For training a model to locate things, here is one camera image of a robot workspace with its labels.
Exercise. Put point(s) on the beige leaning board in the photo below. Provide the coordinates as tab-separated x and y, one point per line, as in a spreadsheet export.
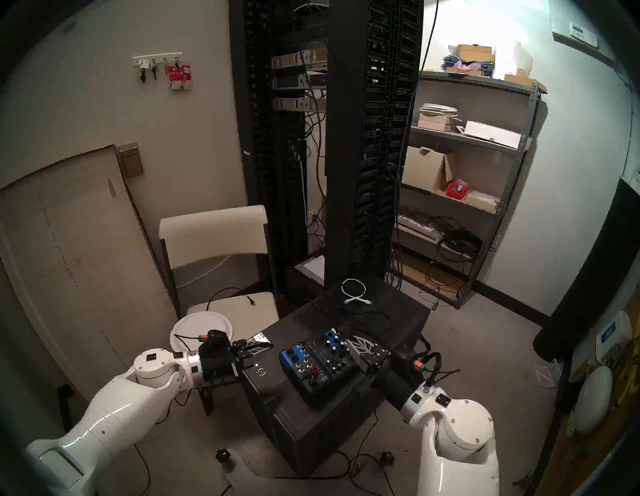
65	260

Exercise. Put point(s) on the white key hook rail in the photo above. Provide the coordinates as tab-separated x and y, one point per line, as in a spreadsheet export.
155	58

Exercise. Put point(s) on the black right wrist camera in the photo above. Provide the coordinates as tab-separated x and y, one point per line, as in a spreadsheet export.
404	357

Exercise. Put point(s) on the grey metal shelving unit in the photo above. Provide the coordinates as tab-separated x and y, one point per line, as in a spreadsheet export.
512	175

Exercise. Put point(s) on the white lattice finger part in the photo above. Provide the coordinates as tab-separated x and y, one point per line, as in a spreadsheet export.
547	372

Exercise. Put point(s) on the blue pink plastic bags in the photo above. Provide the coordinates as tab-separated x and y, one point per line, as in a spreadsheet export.
465	66

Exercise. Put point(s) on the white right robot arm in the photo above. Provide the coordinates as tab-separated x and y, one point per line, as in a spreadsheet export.
460	440

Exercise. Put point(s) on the beige wall switch plate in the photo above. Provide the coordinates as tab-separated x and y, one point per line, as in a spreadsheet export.
130	161

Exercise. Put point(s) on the red key tag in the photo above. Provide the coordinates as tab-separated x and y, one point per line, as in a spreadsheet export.
179	76

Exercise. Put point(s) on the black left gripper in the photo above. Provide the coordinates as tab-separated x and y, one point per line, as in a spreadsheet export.
220	365

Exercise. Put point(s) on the flat white box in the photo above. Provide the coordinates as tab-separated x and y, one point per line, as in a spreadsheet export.
492	134

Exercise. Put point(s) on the white box blue label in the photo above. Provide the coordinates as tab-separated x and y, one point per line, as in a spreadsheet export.
614	336

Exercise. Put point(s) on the black server rack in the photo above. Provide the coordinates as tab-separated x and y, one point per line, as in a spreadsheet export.
370	150
260	150

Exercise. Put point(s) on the cream folding chair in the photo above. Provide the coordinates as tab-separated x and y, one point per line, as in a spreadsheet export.
210	230

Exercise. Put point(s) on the open cardboard box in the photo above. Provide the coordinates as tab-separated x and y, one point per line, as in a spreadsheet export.
422	170

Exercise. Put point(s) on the small red box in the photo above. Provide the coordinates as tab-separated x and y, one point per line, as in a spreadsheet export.
457	190

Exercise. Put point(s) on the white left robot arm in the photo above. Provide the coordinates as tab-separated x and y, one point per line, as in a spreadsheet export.
115	415

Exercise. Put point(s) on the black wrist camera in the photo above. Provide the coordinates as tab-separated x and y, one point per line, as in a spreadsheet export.
217	339
404	357

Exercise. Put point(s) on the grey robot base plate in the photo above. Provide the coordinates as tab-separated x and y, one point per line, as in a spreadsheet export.
245	482

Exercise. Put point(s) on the black computer tower case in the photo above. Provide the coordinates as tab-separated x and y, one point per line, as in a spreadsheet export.
310	435

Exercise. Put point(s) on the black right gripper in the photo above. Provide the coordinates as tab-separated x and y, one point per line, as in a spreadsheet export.
400	389

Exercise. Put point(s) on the white round plate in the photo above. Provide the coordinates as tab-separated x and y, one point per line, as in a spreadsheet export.
200	327

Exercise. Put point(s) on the white paper bag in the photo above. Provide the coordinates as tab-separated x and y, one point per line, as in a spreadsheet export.
512	57

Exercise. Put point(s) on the grey flat device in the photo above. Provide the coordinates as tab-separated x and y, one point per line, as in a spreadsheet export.
312	267

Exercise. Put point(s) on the black round knob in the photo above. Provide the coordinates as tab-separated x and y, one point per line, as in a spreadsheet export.
387	458
223	455

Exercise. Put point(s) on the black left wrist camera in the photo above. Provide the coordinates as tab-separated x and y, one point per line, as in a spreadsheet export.
217	339

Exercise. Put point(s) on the flat beige box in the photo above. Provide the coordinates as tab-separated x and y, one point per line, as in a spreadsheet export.
481	201

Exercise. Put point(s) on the white oval device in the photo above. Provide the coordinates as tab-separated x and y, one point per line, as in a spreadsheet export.
592	400

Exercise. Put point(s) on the low brown cardboard box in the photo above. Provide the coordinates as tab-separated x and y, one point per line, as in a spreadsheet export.
522	81

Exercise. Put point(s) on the white wall thermostat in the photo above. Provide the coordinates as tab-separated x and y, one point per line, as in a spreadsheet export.
582	34

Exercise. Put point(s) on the pink white package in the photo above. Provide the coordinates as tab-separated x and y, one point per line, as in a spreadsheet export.
419	226

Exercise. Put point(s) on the blue black audio mixer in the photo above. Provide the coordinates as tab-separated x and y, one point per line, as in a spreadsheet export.
315	367

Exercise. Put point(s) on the small beige box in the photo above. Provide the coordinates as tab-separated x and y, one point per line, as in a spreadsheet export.
436	123

